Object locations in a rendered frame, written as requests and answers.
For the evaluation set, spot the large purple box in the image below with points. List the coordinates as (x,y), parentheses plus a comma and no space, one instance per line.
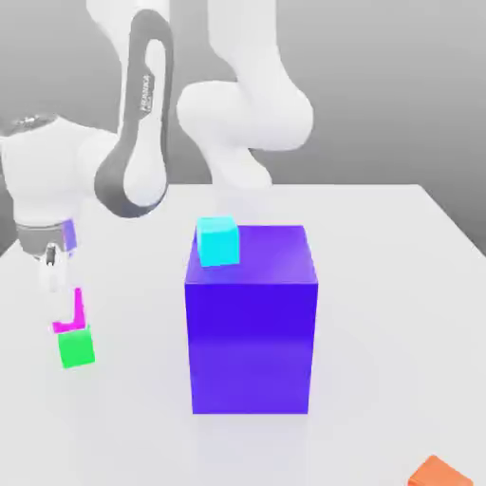
(250,341)

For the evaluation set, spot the small cyan cube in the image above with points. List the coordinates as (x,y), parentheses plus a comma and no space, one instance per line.
(218,243)

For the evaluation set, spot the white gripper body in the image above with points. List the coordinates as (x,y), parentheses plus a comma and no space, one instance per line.
(53,279)

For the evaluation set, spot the small magenta cube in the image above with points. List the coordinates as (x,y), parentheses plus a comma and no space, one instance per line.
(78,317)

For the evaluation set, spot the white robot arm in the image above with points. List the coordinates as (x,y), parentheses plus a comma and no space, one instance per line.
(243,125)

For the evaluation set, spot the small orange cube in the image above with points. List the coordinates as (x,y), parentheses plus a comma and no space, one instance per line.
(436,474)

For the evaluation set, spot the small green cube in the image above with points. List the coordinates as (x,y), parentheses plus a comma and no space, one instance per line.
(76,348)

